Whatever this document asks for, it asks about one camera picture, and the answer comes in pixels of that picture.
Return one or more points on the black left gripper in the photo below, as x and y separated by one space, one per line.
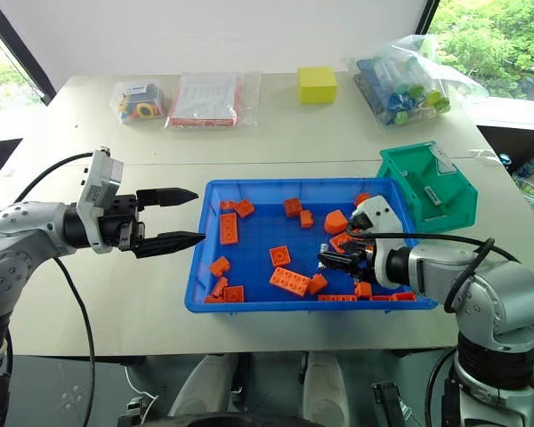
120 218

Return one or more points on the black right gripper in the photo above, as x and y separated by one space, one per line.
366 262

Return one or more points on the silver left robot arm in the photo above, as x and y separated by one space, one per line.
22 231

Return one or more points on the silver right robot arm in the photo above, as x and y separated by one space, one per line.
494 289

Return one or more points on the blue plastic bin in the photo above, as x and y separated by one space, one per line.
258 231

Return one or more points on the green plastic bin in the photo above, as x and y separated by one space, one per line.
454 200

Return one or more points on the small orange brick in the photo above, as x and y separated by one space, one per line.
317 284
212 300
363 290
220 266
220 287
306 219
227 205

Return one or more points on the long orange brick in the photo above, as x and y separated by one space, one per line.
337 298

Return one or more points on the orange rounded block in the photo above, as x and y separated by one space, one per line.
335 222
362 198

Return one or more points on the orange eight-stud brick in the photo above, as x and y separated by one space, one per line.
289 281

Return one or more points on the orange six-stud brick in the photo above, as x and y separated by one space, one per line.
228 229

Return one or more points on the orange four-stud brick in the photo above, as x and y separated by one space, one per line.
280 256
234 294

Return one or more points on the orange square brick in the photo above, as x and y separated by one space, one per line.
245 208
292 207

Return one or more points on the black white battery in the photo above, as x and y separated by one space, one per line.
432 196

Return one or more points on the clear box of colourful pieces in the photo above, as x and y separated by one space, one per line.
138 103

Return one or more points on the bagged red-edged booklet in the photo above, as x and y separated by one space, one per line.
204 100

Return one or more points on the white robot leg cover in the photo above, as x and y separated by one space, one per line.
325 387
204 387

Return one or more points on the yellow cube box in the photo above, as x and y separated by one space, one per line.
317 86

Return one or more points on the clear bag of tubes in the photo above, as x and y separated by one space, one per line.
405 89

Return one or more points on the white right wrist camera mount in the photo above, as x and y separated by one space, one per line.
378 209

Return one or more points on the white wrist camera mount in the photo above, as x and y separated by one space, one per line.
378 209
98 178

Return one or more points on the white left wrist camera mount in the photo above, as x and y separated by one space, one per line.
98 178

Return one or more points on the black window frame bar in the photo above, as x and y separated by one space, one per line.
22 49
429 20

